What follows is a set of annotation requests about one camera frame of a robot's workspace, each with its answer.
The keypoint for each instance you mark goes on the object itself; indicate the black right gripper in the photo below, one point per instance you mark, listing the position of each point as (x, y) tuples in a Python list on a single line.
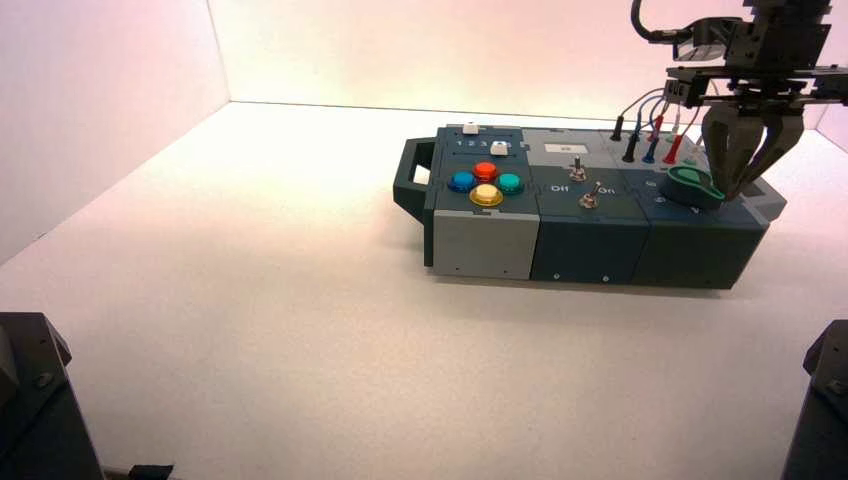
[(782, 40)]

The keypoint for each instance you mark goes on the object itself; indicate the green pointer knob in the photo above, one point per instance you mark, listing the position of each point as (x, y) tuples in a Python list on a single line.
[(686, 189)]

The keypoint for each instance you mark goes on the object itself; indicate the white banana plug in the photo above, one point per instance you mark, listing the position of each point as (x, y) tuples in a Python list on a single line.
[(692, 155), (674, 131)]

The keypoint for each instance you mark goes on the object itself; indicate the red banana plug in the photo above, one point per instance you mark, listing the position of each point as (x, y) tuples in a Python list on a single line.
[(657, 128), (672, 151)]

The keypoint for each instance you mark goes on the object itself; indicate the blue banana plug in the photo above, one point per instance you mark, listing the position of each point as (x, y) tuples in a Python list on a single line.
[(650, 152)]

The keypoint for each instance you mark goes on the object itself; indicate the black banana plug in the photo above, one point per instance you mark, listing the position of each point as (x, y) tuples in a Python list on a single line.
[(617, 129), (630, 149)]

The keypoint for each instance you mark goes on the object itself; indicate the dark teal grey control box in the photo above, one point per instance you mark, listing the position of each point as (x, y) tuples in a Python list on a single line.
[(586, 245)]

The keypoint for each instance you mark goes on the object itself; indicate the teal round push button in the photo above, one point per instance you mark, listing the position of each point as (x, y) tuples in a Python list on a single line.
[(510, 183)]

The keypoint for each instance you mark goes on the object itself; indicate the white slider cap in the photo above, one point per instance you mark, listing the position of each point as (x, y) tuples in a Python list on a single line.
[(499, 149), (470, 128)]

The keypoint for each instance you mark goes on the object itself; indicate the red round push button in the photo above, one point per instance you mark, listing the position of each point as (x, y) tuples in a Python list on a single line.
[(485, 171)]

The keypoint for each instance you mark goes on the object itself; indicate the yellow round push button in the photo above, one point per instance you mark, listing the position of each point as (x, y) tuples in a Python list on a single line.
[(486, 195)]

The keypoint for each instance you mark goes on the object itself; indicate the blue round push button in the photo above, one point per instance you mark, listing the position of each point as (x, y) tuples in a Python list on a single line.
[(462, 181)]

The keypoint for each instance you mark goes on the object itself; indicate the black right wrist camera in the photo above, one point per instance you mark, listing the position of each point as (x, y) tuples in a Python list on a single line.
[(702, 41)]

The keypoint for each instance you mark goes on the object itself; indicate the metal toggle switch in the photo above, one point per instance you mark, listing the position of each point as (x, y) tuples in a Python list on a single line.
[(589, 199), (578, 172)]

